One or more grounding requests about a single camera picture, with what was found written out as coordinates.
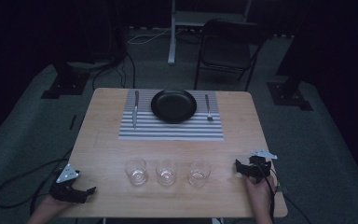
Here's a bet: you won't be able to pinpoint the clear drinking glass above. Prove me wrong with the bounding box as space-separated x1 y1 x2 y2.
124 158 149 187
155 159 179 188
187 160 212 189

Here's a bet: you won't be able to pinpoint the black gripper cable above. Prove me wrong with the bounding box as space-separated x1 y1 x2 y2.
255 161 313 224
0 148 73 217

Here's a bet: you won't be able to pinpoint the black folding chair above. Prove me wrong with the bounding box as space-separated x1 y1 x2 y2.
193 18 268 92

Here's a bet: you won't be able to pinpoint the silver table knife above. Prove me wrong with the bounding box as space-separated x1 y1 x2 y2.
131 90 141 130

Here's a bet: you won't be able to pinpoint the person's right hand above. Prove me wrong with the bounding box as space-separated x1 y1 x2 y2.
244 175 277 217

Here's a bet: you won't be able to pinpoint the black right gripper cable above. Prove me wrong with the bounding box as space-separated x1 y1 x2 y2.
255 161 313 224

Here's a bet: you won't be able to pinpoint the black round plate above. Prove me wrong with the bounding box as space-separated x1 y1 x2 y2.
150 89 198 124

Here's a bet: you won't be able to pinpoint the white metal stand frame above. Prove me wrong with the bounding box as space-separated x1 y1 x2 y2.
167 0 254 66

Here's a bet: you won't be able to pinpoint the grey striped placemat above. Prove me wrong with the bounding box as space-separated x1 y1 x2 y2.
118 89 225 142

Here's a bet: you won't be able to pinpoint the white floor cable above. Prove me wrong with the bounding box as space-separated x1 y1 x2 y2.
126 27 185 46

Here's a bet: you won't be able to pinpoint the black floor cables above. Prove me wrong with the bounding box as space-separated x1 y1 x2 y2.
90 50 137 91

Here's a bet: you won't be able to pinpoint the black stand base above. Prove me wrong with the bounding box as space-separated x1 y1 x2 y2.
267 81 314 112
40 61 91 100

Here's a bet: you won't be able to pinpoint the silver fork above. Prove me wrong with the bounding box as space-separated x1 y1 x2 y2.
204 93 214 122

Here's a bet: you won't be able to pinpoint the small black floor object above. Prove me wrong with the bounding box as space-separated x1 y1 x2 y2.
68 114 78 132

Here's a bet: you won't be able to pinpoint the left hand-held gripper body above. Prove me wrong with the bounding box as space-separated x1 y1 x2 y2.
48 163 88 205

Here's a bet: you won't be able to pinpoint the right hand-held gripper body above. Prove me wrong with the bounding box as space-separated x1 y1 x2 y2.
243 148 279 185

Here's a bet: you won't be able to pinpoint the person's left hand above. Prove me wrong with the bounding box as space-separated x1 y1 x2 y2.
38 193 76 217

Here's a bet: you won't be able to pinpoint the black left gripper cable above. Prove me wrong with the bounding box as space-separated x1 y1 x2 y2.
0 148 73 217

